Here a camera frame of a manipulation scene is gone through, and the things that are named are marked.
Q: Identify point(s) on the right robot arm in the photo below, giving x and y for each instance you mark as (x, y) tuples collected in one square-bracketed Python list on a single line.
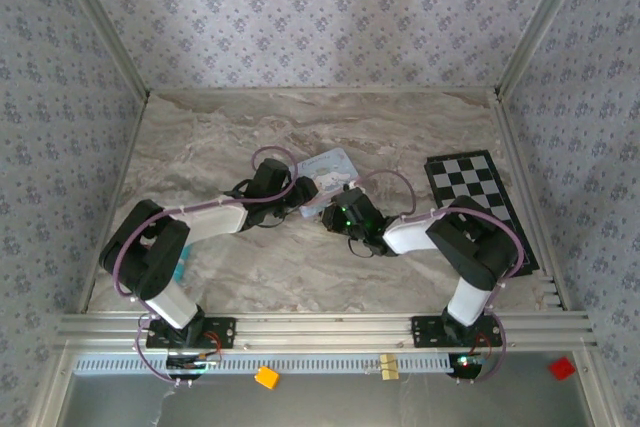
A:
[(475, 247)]

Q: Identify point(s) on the small circuit board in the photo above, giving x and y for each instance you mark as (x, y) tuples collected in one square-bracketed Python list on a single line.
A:
[(195, 364), (467, 363)]

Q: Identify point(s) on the teal pen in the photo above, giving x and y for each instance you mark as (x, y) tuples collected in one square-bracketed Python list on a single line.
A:
[(184, 267)]

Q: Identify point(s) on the black white checkerboard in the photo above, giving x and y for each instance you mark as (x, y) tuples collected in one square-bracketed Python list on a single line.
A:
[(465, 177)]

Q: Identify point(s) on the aluminium side rail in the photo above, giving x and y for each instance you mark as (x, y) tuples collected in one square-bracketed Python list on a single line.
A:
[(530, 207), (112, 197)]

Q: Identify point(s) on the red block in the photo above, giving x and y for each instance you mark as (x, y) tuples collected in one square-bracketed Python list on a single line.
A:
[(562, 368)]

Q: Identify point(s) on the aluminium frame post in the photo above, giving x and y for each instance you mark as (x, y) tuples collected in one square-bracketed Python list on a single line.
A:
[(100, 22), (545, 22)]

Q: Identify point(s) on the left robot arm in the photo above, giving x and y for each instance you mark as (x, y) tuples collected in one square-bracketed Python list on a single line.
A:
[(150, 257)]

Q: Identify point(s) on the orange block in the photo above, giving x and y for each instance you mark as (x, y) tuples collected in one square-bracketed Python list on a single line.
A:
[(267, 378)]

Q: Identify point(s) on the pastel cartoon box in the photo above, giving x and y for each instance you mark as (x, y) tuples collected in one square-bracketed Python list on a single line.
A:
[(327, 167)]

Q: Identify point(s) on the long aluminium base rail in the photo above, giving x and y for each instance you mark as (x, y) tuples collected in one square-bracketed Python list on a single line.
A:
[(325, 329)]

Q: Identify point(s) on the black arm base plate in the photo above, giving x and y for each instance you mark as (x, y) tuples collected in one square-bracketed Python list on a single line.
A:
[(425, 332), (225, 332)]

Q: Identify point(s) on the beige clip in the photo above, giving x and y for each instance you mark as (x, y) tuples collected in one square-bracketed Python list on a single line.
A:
[(389, 367)]

